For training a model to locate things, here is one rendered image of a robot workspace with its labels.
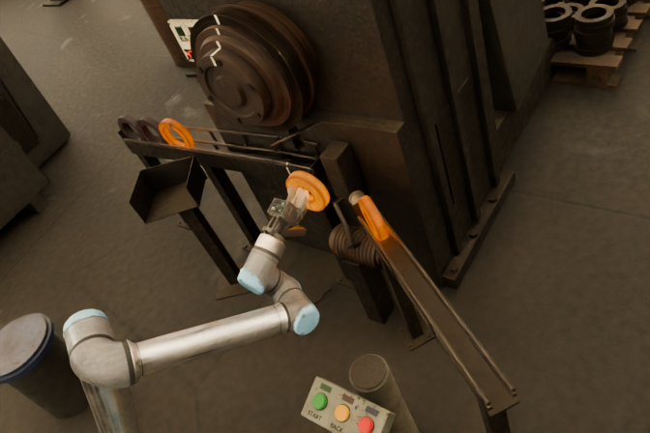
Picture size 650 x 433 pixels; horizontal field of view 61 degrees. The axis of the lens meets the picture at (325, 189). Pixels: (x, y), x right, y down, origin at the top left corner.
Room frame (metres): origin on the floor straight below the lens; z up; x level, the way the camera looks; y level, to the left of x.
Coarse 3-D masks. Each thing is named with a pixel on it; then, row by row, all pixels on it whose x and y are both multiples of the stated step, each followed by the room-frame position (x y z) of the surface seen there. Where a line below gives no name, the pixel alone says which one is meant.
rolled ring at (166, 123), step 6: (162, 120) 2.34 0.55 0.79; (168, 120) 2.31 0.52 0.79; (174, 120) 2.30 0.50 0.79; (162, 126) 2.33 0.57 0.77; (168, 126) 2.30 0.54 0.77; (174, 126) 2.27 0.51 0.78; (180, 126) 2.27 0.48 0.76; (162, 132) 2.36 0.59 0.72; (168, 132) 2.36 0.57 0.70; (180, 132) 2.25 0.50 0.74; (186, 132) 2.25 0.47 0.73; (168, 138) 2.35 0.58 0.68; (174, 138) 2.36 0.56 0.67; (186, 138) 2.24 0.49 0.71; (192, 138) 2.26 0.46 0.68; (174, 144) 2.33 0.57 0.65; (180, 144) 2.33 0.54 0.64; (186, 144) 2.26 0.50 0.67; (192, 144) 2.26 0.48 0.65
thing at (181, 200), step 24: (168, 168) 2.09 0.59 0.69; (192, 168) 1.99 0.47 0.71; (144, 192) 2.05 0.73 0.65; (168, 192) 2.07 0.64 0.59; (192, 192) 1.89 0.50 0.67; (144, 216) 1.95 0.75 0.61; (192, 216) 1.96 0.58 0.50; (216, 240) 1.98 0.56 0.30; (216, 264) 1.97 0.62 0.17; (240, 264) 2.08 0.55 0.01; (240, 288) 1.92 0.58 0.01
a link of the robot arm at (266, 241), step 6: (264, 234) 1.27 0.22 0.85; (258, 240) 1.26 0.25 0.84; (264, 240) 1.25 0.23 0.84; (270, 240) 1.24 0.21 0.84; (276, 240) 1.24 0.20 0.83; (264, 246) 1.23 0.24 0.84; (270, 246) 1.23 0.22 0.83; (276, 246) 1.23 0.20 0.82; (282, 246) 1.23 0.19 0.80; (276, 252) 1.22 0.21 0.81; (282, 252) 1.23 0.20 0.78
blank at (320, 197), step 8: (296, 176) 1.40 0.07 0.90; (304, 176) 1.39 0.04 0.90; (312, 176) 1.38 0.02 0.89; (288, 184) 1.44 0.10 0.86; (296, 184) 1.41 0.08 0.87; (304, 184) 1.38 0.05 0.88; (312, 184) 1.36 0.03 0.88; (320, 184) 1.36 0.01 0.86; (312, 192) 1.36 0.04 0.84; (320, 192) 1.34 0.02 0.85; (328, 192) 1.36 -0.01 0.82; (312, 200) 1.38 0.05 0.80; (320, 200) 1.35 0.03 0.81; (328, 200) 1.35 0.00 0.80; (312, 208) 1.39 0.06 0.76; (320, 208) 1.36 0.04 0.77
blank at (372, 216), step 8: (360, 200) 1.31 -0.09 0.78; (368, 200) 1.29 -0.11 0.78; (360, 208) 1.36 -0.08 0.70; (368, 208) 1.26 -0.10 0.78; (376, 208) 1.26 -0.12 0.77; (368, 216) 1.32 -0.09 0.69; (376, 216) 1.23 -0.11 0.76; (376, 224) 1.22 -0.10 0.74; (384, 224) 1.22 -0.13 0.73; (376, 232) 1.22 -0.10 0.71; (384, 232) 1.21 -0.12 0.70
